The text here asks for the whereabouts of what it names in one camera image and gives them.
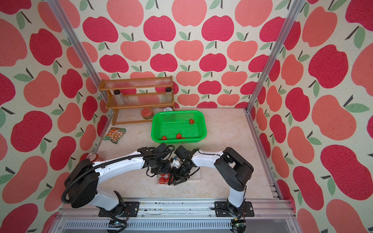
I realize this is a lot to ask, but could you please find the wooden shelf rack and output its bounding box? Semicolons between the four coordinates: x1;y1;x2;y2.
99;76;175;125

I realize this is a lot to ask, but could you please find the clear clamshell container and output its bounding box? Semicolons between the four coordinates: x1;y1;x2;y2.
188;168;201;182
157;174;170;186

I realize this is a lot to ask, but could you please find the soup mix packet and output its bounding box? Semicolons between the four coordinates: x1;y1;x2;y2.
103;127;126;144

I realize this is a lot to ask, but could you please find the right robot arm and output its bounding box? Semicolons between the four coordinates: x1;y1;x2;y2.
168;146;254;209

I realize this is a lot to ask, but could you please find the aluminium corner post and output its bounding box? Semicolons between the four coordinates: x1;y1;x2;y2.
46;0;113;113
246;0;305;113

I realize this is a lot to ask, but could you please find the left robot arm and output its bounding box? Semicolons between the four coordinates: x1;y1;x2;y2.
61;143;175;211

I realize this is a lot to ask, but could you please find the right aluminium corner post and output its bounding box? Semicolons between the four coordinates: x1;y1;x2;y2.
246;0;305;113

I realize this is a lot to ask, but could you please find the left aluminium corner post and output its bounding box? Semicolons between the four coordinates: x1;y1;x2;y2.
46;0;113;113

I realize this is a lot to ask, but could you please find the strawberry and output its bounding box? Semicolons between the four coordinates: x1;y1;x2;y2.
158;178;169;185
159;174;170;179

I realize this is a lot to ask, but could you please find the green plastic basket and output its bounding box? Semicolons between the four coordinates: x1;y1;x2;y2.
151;110;207;144

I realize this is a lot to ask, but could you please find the spice jar on shelf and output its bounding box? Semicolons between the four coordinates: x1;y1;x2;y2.
165;87;173;103

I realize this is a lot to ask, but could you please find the left spice jar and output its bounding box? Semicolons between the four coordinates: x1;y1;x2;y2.
113;90;124;105

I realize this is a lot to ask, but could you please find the red soda can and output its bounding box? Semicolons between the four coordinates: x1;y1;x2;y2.
86;153;104;162

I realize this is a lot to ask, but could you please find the red gold round tin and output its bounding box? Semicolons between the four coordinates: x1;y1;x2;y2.
141;107;154;119

